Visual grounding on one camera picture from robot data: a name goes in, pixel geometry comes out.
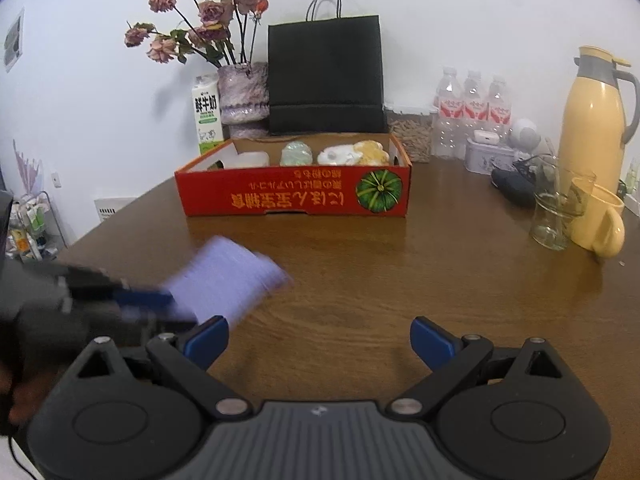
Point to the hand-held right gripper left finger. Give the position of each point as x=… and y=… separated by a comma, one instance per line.
x=205, y=340

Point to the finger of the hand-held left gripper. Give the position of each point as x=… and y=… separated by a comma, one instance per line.
x=140, y=299
x=165, y=321

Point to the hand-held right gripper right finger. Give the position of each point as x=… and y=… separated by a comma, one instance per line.
x=432, y=342

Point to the cardboard box with orange rim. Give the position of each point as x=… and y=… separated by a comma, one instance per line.
x=290, y=195

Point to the white plastic container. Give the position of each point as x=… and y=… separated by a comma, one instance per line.
x=252, y=161

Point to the clear container of nuts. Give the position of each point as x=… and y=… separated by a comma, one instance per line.
x=410, y=137

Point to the person's left hand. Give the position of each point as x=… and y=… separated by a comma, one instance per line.
x=12, y=405

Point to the clear glass cup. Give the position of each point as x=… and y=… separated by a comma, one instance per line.
x=550, y=230

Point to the dark blue pouch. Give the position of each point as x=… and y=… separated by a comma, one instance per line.
x=515, y=187

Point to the white tin box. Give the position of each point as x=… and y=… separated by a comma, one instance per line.
x=487, y=160

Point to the white green milk carton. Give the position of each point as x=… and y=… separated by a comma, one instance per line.
x=207, y=115

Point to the yellow mug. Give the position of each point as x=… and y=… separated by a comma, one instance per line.
x=595, y=225

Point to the white and yellow plush toy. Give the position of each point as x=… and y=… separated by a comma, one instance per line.
x=350, y=155

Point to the pale green crumpled bag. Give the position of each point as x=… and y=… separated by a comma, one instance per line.
x=296, y=155

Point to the white earbuds case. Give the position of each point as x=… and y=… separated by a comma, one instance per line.
x=489, y=137

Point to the white round gadget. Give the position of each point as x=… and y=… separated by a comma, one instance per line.
x=525, y=135

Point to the purple fuzzy vase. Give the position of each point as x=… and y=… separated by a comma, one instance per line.
x=242, y=95

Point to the clear water bottle red label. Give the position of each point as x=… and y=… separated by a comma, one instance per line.
x=447, y=110
x=475, y=107
x=500, y=110

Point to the yellow thermos jug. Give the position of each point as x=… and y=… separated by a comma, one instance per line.
x=590, y=135

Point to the dried rose bouquet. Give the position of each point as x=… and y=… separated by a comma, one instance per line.
x=212, y=12

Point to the white wall vent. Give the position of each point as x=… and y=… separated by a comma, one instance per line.
x=112, y=208

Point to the white wall socket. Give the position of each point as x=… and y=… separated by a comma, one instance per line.
x=56, y=180

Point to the purple wall sticker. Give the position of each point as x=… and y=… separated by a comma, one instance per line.
x=27, y=170

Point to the wall poster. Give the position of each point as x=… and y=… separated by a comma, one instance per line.
x=14, y=40

